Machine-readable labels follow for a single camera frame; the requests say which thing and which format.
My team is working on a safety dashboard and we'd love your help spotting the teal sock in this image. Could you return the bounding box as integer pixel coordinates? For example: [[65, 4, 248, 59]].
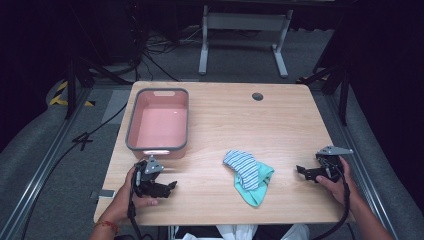
[[233, 161, 276, 208]]

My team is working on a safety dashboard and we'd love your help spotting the red string bracelet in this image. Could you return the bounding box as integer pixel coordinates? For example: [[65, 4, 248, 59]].
[[93, 219, 121, 235]]

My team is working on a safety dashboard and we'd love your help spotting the black tripod stand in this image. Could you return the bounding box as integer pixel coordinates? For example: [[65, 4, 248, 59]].
[[295, 59, 355, 127], [64, 55, 135, 121]]

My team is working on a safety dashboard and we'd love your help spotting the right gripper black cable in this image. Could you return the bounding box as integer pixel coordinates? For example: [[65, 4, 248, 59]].
[[311, 164, 352, 240]]

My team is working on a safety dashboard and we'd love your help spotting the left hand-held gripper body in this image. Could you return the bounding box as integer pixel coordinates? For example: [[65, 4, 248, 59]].
[[132, 154, 165, 199]]

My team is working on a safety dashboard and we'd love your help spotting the blue white striped sock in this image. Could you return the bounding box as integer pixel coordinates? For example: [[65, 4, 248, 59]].
[[222, 149, 260, 192]]

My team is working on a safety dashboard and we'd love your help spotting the black cross tape mark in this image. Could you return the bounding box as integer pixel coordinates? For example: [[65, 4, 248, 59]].
[[71, 131, 95, 152]]

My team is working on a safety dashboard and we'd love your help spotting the bundle of floor cables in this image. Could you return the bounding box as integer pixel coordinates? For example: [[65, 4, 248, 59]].
[[132, 23, 205, 83]]

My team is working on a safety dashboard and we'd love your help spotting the white metal desk frame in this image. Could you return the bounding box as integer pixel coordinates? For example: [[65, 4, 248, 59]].
[[198, 4, 295, 80]]

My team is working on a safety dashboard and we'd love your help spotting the aluminium floor rail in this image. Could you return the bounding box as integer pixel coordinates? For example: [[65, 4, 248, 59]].
[[323, 89, 400, 240], [0, 87, 94, 240]]

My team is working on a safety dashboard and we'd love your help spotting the person's left hand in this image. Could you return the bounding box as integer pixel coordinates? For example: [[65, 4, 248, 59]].
[[104, 166, 160, 225]]

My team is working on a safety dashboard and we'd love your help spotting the person's white clothing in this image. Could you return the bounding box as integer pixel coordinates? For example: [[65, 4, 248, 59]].
[[180, 223, 311, 240]]

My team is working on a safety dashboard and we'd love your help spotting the long black floor cable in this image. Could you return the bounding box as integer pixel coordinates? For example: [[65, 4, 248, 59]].
[[19, 101, 130, 240]]

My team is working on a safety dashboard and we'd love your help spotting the grey clip on table edge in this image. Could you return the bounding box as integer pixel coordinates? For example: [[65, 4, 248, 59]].
[[89, 188, 116, 200]]

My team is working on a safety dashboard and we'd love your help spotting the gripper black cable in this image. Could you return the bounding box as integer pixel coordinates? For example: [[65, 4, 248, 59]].
[[127, 168, 145, 240], [311, 164, 352, 240]]

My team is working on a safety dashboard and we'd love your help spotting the yellow black floor tape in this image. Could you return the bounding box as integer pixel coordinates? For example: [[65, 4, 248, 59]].
[[48, 80, 96, 108]]

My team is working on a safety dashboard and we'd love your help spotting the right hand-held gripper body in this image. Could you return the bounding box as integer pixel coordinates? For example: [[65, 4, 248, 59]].
[[315, 145, 355, 184]]

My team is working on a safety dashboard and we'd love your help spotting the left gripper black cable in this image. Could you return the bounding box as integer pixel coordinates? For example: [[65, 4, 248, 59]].
[[127, 168, 145, 240]]

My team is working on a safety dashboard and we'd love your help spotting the pink basin with grey rim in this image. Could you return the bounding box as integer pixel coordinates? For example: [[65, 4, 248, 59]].
[[125, 87, 190, 160]]

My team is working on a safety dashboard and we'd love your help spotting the person's right hand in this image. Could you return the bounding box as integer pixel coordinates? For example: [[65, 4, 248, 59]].
[[315, 156, 360, 207]]

